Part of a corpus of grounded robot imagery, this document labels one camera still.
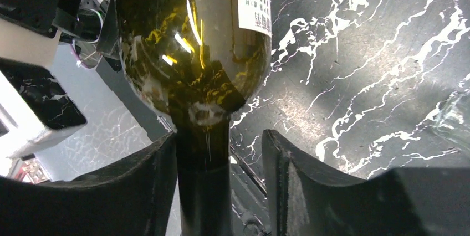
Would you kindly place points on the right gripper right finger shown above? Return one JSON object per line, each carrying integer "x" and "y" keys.
{"x": 309, "y": 197}

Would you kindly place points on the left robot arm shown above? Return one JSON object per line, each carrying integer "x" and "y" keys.
{"x": 36, "y": 113}

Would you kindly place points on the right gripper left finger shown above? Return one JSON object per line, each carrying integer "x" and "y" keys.
{"x": 132, "y": 196}

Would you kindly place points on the clear round silver-cap bottle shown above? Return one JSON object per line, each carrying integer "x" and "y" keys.
{"x": 452, "y": 121}

